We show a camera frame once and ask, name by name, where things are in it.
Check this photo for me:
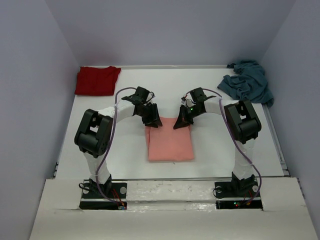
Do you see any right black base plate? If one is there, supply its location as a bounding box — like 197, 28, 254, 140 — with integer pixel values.
212, 181, 263, 210

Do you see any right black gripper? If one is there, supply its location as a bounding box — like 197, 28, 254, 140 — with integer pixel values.
174, 104, 204, 130

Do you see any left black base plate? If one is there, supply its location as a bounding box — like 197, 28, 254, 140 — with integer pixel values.
78, 181, 128, 210

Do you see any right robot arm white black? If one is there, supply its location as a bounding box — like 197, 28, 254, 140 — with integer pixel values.
173, 87, 262, 201

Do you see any blue crumpled t shirt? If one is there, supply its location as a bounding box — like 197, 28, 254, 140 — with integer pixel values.
217, 59, 274, 108

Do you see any pink t shirt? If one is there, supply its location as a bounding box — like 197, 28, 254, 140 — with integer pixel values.
145, 117, 194, 162

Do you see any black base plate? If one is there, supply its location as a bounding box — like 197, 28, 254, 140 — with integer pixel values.
212, 181, 263, 210
78, 181, 128, 210

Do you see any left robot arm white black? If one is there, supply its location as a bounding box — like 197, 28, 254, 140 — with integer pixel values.
74, 86, 163, 199

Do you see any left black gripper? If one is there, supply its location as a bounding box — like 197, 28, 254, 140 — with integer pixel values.
136, 103, 162, 129

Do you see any red folded t shirt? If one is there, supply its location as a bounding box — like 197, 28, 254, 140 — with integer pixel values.
74, 66, 122, 97

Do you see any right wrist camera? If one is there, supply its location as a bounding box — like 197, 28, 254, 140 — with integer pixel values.
181, 94, 196, 108

